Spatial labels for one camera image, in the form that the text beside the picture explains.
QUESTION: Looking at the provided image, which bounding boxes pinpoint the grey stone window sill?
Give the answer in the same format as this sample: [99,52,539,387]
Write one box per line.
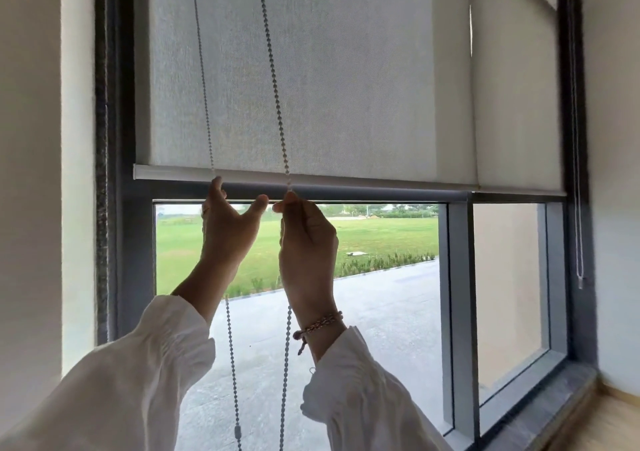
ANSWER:
[492,363,603,451]

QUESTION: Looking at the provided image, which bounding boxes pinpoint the thin white bead chain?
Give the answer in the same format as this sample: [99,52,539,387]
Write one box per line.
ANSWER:
[569,11,587,291]

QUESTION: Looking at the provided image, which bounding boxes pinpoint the metal bead chain loop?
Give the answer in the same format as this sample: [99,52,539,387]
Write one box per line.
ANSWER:
[190,0,296,451]

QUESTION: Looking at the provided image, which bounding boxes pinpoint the narrow grey roller blind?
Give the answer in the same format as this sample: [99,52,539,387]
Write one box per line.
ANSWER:
[469,0,569,197]

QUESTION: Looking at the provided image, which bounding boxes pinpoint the green grass lawn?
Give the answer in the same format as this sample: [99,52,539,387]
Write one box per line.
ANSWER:
[156,204,440,299]

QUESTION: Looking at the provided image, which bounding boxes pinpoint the person's right forearm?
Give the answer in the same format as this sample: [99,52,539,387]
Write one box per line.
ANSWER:
[294,310,455,451]

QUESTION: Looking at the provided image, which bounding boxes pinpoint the row of small green plants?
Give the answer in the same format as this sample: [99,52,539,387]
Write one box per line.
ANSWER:
[222,251,439,300]

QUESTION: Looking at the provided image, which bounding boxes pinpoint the person's left hand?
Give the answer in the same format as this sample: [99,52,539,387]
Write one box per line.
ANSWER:
[200,176,271,272]

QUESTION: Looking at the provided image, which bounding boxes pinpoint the dark grey window frame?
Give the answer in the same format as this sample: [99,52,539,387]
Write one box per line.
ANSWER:
[94,0,600,451]

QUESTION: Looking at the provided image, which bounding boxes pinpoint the wide grey roller blind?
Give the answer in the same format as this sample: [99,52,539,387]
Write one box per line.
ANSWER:
[132,0,482,190]

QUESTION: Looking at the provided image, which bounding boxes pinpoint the person's left forearm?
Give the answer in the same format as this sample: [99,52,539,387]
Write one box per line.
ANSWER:
[0,260,237,451]

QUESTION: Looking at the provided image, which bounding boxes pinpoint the person's right hand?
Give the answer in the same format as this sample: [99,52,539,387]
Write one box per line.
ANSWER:
[272,191,343,329]

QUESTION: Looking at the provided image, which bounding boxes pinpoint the braided pink beaded bracelet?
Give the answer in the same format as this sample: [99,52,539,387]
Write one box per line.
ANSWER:
[292,310,346,357]

